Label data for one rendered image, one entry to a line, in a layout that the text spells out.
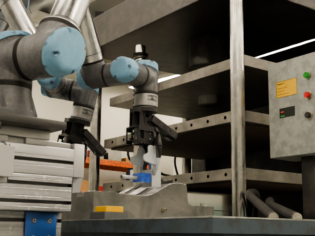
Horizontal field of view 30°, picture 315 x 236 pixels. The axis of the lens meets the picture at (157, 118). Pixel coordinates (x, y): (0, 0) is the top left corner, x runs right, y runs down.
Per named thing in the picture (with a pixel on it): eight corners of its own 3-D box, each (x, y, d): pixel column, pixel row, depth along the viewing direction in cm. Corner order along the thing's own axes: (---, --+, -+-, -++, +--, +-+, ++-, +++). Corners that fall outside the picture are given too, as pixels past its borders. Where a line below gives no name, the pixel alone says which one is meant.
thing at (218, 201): (183, 228, 270) (183, 190, 273) (148, 228, 291) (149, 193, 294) (259, 230, 299) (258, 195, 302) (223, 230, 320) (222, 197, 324)
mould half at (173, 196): (92, 220, 181) (93, 176, 183) (53, 221, 201) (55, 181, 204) (213, 223, 210) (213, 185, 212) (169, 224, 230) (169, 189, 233)
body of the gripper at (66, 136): (54, 151, 200) (62, 116, 202) (76, 156, 204) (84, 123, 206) (64, 151, 193) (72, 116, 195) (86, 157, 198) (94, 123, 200)
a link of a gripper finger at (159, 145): (150, 160, 183) (146, 135, 186) (154, 161, 184) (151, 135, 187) (159, 155, 179) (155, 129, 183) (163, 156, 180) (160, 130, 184)
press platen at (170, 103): (243, 65, 257) (243, 54, 258) (109, 106, 344) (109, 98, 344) (342, 89, 298) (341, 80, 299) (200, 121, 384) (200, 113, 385)
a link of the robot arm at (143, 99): (148, 99, 193) (163, 95, 186) (148, 113, 192) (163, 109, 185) (130, 96, 188) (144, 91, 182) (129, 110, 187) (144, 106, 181)
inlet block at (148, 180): (125, 185, 175) (126, 166, 176) (116, 186, 179) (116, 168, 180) (161, 187, 182) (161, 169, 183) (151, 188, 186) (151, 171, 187)
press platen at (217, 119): (239, 120, 250) (239, 108, 251) (103, 148, 337) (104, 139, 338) (346, 138, 294) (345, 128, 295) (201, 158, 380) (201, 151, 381)
